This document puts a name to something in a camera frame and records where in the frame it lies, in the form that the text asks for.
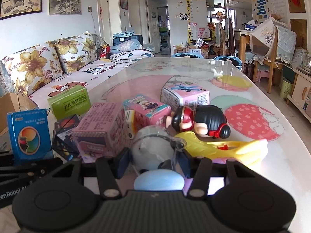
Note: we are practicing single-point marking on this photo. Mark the white pink barcode box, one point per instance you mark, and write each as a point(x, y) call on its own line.
point(184, 94)

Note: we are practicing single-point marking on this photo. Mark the black-haired doll figure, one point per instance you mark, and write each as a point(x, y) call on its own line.
point(205, 121)

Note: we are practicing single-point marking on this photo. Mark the pink plastic stool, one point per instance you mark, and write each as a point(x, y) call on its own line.
point(260, 74)

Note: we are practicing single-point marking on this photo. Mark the white tv cabinet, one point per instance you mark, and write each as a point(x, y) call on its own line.
point(300, 92)

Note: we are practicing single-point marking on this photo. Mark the pink patterned toy box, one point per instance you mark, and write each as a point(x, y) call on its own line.
point(102, 132)

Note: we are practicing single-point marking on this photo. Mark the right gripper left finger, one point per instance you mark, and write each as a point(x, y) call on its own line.
point(110, 169)

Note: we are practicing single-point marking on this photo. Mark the orange white medicine box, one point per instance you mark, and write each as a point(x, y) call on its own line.
point(130, 121)

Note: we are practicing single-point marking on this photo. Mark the floral cushion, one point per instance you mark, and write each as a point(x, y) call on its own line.
point(34, 67)
point(76, 52)

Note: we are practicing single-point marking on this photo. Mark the sofa with cartoon cover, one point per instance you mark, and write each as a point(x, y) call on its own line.
point(89, 76)

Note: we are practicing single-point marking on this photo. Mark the grey portrait poster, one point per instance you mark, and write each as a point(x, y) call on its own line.
point(65, 7)

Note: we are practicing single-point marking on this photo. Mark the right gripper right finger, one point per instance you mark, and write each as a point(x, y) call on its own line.
point(197, 169)

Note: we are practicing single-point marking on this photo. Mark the floral cushion middle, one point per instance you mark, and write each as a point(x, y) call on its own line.
point(34, 67)

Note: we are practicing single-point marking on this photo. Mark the green waste bin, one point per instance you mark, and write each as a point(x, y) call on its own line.
point(285, 89)

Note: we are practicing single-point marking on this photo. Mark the yellow toy plane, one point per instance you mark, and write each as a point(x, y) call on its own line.
point(246, 153)

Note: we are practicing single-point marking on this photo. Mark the red snack box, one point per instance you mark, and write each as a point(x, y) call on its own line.
point(105, 51)

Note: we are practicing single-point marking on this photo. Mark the grey green cushion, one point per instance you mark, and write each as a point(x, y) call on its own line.
point(6, 83)

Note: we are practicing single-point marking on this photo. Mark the tilted cardboard box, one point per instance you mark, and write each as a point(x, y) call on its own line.
point(261, 38)

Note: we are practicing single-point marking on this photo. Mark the wooden chair with cover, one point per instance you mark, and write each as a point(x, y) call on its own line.
point(280, 53)

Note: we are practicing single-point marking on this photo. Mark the white round toy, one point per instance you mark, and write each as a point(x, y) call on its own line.
point(154, 148)

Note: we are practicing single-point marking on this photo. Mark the giraffe height chart sticker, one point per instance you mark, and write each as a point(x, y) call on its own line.
point(189, 14)

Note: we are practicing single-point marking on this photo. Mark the blue book-shaped box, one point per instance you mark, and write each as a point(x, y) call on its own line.
point(29, 136)

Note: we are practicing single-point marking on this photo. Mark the green medicine box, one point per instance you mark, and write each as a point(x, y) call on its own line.
point(70, 102)

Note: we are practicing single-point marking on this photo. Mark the floral cushion far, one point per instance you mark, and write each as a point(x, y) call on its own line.
point(76, 52)

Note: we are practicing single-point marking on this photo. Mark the pink anime girl box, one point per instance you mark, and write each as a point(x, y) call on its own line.
point(148, 111)

